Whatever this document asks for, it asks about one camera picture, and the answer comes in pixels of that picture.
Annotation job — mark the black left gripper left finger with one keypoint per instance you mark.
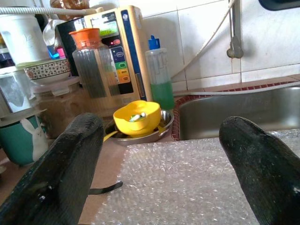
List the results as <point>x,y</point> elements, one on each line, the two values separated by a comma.
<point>58,175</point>

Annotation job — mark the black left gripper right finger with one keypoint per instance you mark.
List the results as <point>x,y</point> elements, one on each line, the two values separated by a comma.
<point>264,175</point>

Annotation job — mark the round steel plate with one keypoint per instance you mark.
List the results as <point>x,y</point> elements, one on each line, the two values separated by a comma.
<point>145,141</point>

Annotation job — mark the yellow plastic bowl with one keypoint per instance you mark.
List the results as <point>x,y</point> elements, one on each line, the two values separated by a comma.
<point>140,129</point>

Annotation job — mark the teal rabbit mug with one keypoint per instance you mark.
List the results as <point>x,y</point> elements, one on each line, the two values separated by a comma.
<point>14,143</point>

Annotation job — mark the gold spoon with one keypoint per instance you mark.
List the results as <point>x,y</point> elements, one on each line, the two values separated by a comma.
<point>110,136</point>

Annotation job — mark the plastic container brown contents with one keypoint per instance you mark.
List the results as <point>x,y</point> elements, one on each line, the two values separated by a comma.
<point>61,110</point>

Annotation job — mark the stainless steel sink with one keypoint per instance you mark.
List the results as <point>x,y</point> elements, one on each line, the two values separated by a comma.
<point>234,110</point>

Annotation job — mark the thin white counter pipe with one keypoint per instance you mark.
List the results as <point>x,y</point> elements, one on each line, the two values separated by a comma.
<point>234,92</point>

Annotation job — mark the clear bubble wrap sheet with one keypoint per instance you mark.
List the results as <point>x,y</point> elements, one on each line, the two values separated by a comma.
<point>175,182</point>

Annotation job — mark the clear plastic storage box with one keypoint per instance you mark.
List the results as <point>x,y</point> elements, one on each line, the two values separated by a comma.
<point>14,91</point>

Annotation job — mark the green white food scraps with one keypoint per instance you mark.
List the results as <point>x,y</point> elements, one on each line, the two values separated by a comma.
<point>137,116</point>

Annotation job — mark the patterned ceramic bowl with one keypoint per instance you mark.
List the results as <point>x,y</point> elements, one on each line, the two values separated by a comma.
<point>47,70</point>

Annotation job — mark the glass jar orange lid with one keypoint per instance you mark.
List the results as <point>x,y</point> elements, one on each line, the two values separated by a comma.
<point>86,70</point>

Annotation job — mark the blue-capped green soap bottle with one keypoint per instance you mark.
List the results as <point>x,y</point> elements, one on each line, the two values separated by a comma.
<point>161,93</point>

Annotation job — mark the grey metal faucet pipe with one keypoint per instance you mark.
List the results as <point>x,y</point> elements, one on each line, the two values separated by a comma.
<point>235,44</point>

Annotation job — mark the beige water ionizer machine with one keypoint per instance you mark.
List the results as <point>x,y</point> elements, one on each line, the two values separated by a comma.
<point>131,58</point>

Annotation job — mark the white plastic canister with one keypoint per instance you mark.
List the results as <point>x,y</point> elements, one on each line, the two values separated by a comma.
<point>21,39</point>

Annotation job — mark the dark blue basin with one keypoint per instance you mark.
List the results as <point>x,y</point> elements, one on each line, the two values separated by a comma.
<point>281,3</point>

